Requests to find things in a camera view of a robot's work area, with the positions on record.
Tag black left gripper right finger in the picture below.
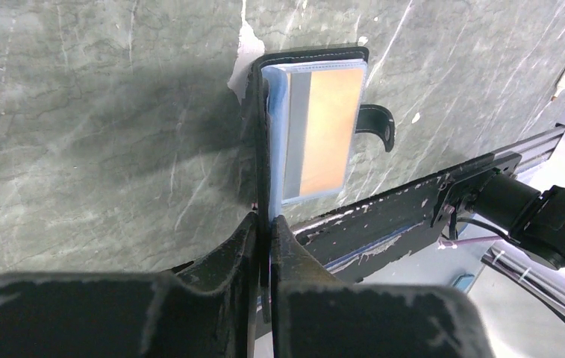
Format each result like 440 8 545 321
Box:
270 216 493 357

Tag aluminium extrusion rail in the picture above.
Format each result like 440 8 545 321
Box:
501 123 565 175

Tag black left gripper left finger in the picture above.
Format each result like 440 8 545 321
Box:
0 213 257 357

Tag orange credit card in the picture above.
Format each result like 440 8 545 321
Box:
282 66 365 201

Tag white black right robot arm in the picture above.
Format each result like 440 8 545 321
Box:
434 169 565 270

